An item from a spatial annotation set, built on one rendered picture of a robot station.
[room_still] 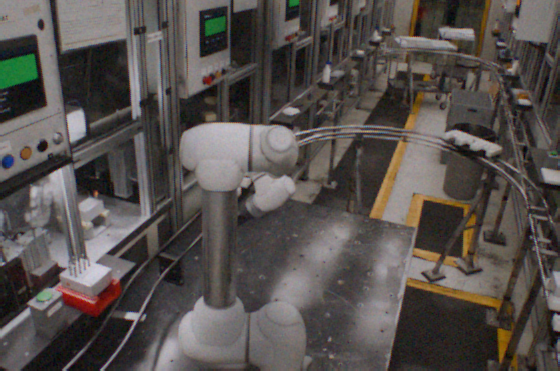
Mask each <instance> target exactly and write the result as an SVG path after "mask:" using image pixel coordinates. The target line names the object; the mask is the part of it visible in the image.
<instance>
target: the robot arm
mask: <svg viewBox="0 0 560 371"><path fill-rule="evenodd" d="M179 156H180V161H182V163H183V165H184V166H185V167H186V168H187V169H188V170H191V171H194V173H195V176H196V178H197V182H198V184H199V185H200V187H202V236H203V296H202V297H201V299H200V300H199V301H198V302H197V303H196V305H195V308H194V311H190V312H189V313H187V314H186V316H185V317H184V318H183V320H182V321H181V323H180V326H179V332H178V341H179V347H180V349H181V350H182V351H183V352H184V354H185V355H187V356H190V357H192V358H194V359H196V360H199V361H203V362H209V363H219V364H237V363H249V364H252V365H253V367H252V369H251V370H250V371H307V369H308V367H309V366H310V365H311V364H312V359H311V357H309V356H305V346H306V335H307V332H306V327H305V323H304V320H303V317H302V315H301V313H300V312H299V311H298V309H297V308H296V307H295V306H293V305H292V304H290V303H288V302H285V301H274V302H270V303H268V304H266V305H265V306H264V307H263V308H261V310H260V311H257V312H251V313H244V308H243V302H242V301H241V300H240V299H239V298H238V297H237V296H236V278H237V228H238V227H239V226H238V225H242V224H243V223H244V222H246V221H247V220H252V219H253V218H255V217H260V216H262V215H264V214H265V213H267V212H269V211H271V210H275V209H277V208H279V207H281V206H282V205H283V204H285V203H286V202H287V201H289V200H290V198H291V197H292V195H293V194H294V192H295V186H294V183H293V181H292V180H291V179H290V177H288V176H285V175H286V174H287V173H289V172H290V170H291V168H292V167H293V166H294V164H295V162H296V161H297V157H298V144H297V141H296V138H295V136H294V135H293V133H291V132H290V130H289V129H287V128H285V127H283V126H257V125H244V124H239V123H209V124H203V125H199V126H196V127H194V128H192V129H190V130H188V131H187V132H185V133H184V134H183V136H182V138H181V143H180V152H179ZM245 172H248V174H249V176H250V178H251V179H252V181H253V183H254V185H255V188H256V193H255V194H253V195H252V196H250V197H249V198H248V199H247V200H246V202H245V203H243V204H242V205H241V206H240V211H237V192H238V188H239V186H240V185H241V183H242V181H243V177H244V174H245Z"/></svg>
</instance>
